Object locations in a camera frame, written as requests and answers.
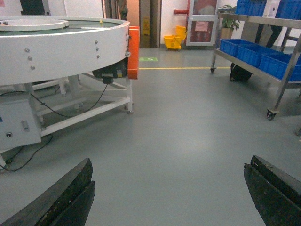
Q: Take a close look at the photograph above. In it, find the yellow mop bucket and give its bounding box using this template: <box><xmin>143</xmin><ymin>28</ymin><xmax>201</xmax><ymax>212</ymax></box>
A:
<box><xmin>164</xmin><ymin>25</ymin><xmax>187</xmax><ymax>50</ymax></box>

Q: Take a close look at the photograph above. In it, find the blue bin on cart left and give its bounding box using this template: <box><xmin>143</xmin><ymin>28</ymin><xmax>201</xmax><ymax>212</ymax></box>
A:
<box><xmin>219</xmin><ymin>39</ymin><xmax>255</xmax><ymax>57</ymax></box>

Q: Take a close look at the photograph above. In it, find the orange guard panel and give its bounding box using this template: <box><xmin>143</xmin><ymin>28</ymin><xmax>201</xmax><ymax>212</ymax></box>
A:
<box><xmin>127</xmin><ymin>26</ymin><xmax>140</xmax><ymax>80</ymax></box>

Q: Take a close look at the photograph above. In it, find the white control box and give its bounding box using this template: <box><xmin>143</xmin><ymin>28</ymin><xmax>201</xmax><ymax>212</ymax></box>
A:
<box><xmin>0</xmin><ymin>94</ymin><xmax>41</xmax><ymax>150</ymax></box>

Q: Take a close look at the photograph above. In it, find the black power cable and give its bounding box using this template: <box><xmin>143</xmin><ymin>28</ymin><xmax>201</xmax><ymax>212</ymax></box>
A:
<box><xmin>0</xmin><ymin>82</ymin><xmax>110</xmax><ymax>172</ymax></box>

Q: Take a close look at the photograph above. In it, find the white round conveyor machine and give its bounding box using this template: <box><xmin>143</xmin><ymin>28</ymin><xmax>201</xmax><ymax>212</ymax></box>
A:
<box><xmin>0</xmin><ymin>16</ymin><xmax>135</xmax><ymax>170</ymax></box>

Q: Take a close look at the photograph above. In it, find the blue bin on cart right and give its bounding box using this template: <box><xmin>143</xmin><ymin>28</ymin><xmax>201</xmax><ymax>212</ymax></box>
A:
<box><xmin>259</xmin><ymin>54</ymin><xmax>301</xmax><ymax>81</ymax></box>

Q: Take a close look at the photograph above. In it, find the blue bin on cart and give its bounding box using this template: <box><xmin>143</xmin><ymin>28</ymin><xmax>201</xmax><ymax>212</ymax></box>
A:
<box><xmin>236</xmin><ymin>45</ymin><xmax>283</xmax><ymax>68</ymax></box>
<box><xmin>259</xmin><ymin>54</ymin><xmax>301</xmax><ymax>81</ymax></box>
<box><xmin>219</xmin><ymin>39</ymin><xmax>255</xmax><ymax>57</ymax></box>

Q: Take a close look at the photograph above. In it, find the blue bin on cart middle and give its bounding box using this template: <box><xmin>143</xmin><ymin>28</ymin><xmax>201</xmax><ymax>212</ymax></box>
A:
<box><xmin>236</xmin><ymin>45</ymin><xmax>283</xmax><ymax>68</ymax></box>

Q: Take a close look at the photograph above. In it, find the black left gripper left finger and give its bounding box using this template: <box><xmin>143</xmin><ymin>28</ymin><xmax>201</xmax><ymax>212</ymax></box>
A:
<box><xmin>1</xmin><ymin>158</ymin><xmax>95</xmax><ymax>226</ymax></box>

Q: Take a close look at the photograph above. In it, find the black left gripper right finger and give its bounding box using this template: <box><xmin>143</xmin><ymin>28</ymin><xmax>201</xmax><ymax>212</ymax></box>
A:
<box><xmin>244</xmin><ymin>155</ymin><xmax>301</xmax><ymax>226</ymax></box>

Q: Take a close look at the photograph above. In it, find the potted green plant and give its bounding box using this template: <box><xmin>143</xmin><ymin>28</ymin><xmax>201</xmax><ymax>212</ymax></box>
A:
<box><xmin>219</xmin><ymin>5</ymin><xmax>240</xmax><ymax>39</ymax></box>

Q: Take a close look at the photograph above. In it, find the steel wheeled shelf cart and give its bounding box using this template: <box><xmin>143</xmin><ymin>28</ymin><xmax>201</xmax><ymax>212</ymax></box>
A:
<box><xmin>210</xmin><ymin>12</ymin><xmax>301</xmax><ymax>121</ymax></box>

